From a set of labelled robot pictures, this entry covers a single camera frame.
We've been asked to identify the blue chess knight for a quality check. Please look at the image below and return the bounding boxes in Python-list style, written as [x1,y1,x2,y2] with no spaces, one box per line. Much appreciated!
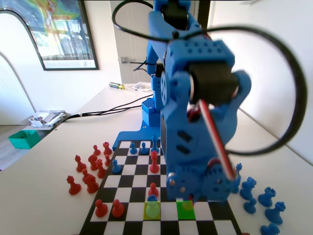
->
[239,176,257,200]

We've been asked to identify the red rook chess piece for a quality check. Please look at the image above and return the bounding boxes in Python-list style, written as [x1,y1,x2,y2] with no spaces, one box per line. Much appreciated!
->
[102,141,113,156]

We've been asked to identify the red king chess piece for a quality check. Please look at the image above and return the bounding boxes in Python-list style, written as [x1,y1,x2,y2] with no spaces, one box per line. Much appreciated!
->
[149,150,161,174]

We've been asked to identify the pile of papers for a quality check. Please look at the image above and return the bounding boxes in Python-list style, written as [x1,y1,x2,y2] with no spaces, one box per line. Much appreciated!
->
[27,110,67,128]

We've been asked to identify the thick black camera cable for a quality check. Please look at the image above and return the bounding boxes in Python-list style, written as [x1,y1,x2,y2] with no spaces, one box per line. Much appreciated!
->
[112,0,308,157]

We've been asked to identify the green plastic box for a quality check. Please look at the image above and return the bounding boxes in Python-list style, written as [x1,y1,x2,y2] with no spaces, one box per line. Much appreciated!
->
[8,130,42,150]

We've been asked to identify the black framed poster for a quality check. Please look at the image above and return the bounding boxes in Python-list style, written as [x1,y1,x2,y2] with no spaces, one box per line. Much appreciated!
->
[24,0,100,71]

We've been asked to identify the white red servo wire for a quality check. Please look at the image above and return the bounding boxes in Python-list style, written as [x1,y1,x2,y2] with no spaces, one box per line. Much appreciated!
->
[187,99,237,182]

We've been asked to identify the white printed papers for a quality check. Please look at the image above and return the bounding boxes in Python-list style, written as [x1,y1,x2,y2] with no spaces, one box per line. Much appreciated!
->
[127,82,154,92]

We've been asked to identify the black white chessboard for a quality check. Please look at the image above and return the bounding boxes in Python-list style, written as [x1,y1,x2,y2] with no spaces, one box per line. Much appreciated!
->
[79,140,243,235]

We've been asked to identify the black table cable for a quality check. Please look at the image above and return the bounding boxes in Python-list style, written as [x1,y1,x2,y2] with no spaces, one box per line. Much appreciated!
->
[55,105,144,129]
[80,96,147,116]

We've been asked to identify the large blue piece front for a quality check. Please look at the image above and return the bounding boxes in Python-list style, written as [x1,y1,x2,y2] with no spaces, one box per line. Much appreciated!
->
[151,134,161,154]

